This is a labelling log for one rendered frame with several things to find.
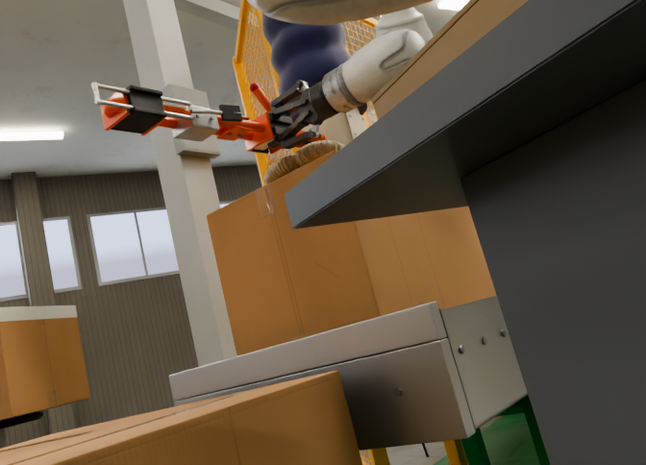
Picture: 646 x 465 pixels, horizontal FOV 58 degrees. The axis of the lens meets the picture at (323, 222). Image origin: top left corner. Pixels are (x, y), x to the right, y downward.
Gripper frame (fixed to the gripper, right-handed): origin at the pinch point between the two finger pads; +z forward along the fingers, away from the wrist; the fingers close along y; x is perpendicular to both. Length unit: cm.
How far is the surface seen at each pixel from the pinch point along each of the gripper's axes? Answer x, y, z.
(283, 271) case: -4.7, 32.0, 0.3
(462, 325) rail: -4, 51, -36
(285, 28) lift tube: 16.3, -31.3, -0.8
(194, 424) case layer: -50, 54, -21
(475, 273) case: 44, 41, -20
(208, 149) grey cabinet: 66, -39, 89
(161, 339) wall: 441, -7, 665
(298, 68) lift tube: 15.7, -18.9, -2.2
